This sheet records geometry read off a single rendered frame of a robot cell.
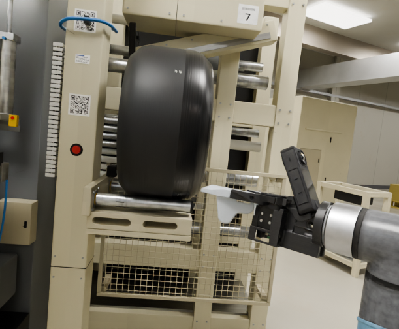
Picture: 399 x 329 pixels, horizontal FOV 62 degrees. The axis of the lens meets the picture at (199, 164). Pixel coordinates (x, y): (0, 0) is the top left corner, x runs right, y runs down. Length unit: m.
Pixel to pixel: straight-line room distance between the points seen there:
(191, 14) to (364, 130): 10.01
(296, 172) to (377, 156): 11.36
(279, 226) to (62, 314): 1.08
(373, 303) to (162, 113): 0.74
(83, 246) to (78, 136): 0.41
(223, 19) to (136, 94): 0.67
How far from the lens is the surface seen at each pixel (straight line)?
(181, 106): 1.03
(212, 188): 0.56
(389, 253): 0.51
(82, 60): 1.29
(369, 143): 11.54
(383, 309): 0.53
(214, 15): 1.58
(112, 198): 1.19
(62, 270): 1.39
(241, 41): 1.71
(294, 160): 0.56
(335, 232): 0.52
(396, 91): 12.41
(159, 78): 1.07
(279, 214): 0.55
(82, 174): 1.28
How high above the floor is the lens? 1.16
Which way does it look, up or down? 5 degrees down
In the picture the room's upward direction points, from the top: 6 degrees clockwise
